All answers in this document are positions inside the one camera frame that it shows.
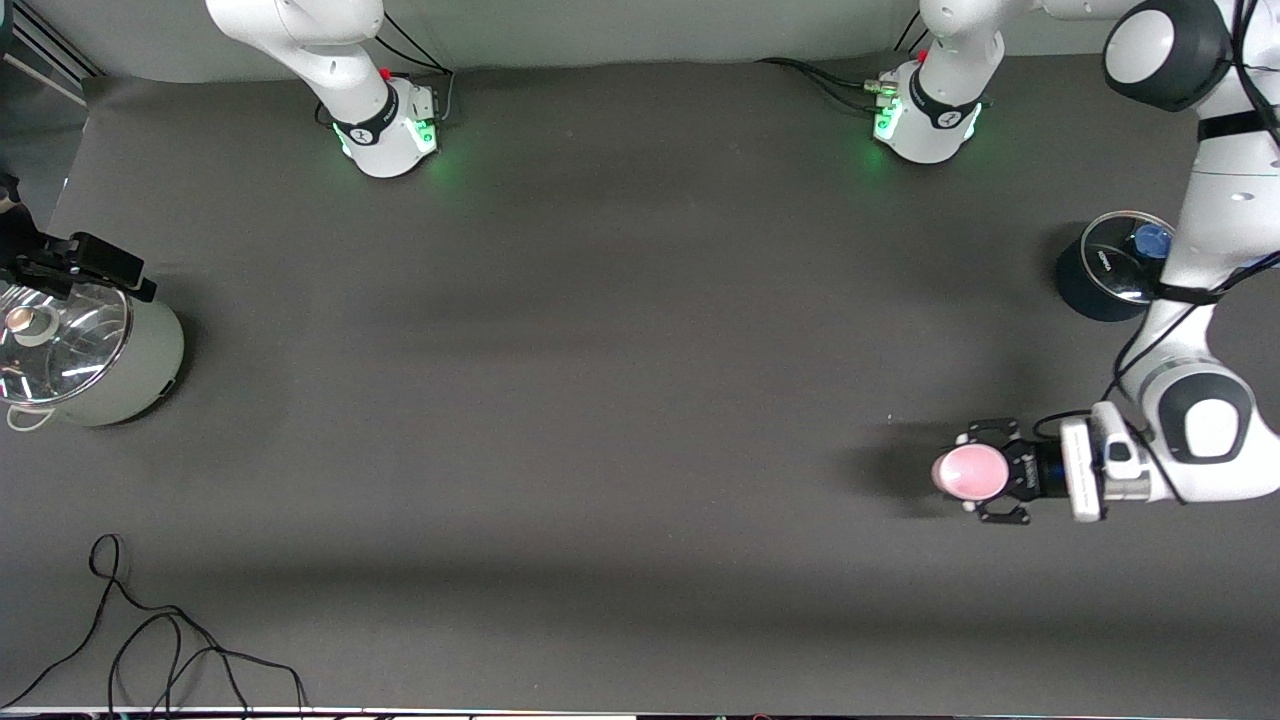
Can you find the dark blue cooking pot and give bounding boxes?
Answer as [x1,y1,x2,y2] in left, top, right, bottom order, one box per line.
[1057,210,1181,323]

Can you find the black left arm base cables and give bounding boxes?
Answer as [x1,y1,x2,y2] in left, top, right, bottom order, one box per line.
[755,20,936,113]

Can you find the aluminium frame rail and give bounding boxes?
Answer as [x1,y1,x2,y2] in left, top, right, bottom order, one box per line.
[0,0,103,107]

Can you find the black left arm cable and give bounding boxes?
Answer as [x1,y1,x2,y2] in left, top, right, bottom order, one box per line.
[1035,0,1280,441]

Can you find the pink plastic cup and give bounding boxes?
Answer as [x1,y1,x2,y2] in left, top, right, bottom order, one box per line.
[932,443,1011,503]

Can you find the black right arm base cables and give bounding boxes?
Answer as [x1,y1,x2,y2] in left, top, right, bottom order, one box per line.
[315,10,456,129]

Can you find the pale green cooking pot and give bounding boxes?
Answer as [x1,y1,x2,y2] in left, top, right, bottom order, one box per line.
[0,285,187,433]

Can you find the glass lid beige knob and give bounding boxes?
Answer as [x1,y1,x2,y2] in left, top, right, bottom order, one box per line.
[0,283,134,407]

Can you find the black arm base cables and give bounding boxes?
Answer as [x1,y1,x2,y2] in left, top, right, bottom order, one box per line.
[315,10,456,129]
[755,20,936,113]

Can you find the thin black table cable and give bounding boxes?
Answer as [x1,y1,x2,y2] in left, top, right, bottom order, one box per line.
[0,533,306,713]

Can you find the dark grey table cloth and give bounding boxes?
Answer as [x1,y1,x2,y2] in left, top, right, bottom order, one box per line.
[0,38,1280,716]

